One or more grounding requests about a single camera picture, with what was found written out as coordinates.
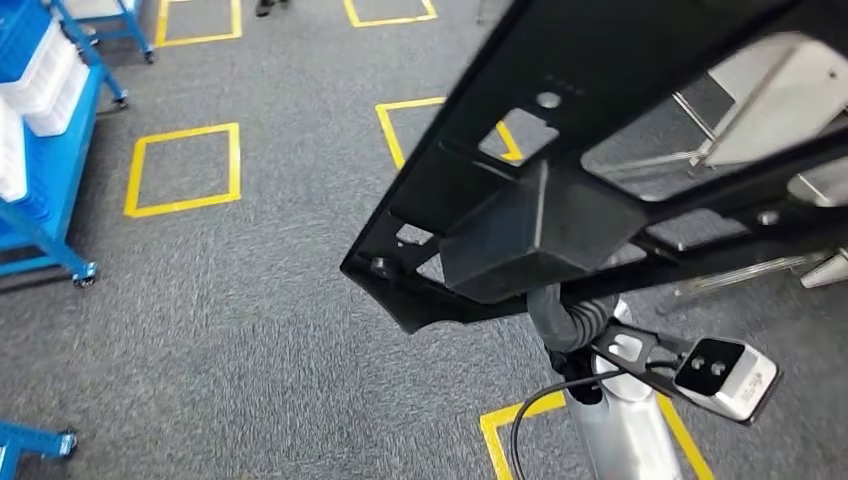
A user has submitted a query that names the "black plastic plate part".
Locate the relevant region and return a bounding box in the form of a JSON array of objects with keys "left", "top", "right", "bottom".
[{"left": 339, "top": 0, "right": 848, "bottom": 336}]

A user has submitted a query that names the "blue wheeled shelf rack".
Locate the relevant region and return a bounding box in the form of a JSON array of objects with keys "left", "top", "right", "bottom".
[
  {"left": 0, "top": 420, "right": 79, "bottom": 480},
  {"left": 0, "top": 0, "right": 130, "bottom": 291},
  {"left": 49, "top": 0, "right": 157, "bottom": 66}
]

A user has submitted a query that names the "white plastic bin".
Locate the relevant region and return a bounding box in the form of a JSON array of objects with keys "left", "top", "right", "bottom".
[
  {"left": 25, "top": 62, "right": 92, "bottom": 138},
  {"left": 0, "top": 19, "right": 79, "bottom": 115},
  {"left": 0, "top": 99, "right": 29, "bottom": 203}
]

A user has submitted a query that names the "blue plastic bin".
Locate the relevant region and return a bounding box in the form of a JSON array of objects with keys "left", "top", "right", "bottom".
[{"left": 0, "top": 0, "right": 53, "bottom": 84}]

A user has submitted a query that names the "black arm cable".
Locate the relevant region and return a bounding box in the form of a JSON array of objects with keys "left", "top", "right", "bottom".
[{"left": 508, "top": 360, "right": 677, "bottom": 480}]

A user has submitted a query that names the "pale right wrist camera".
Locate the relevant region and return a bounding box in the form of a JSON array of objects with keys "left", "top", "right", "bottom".
[{"left": 673, "top": 337, "right": 782, "bottom": 425}]

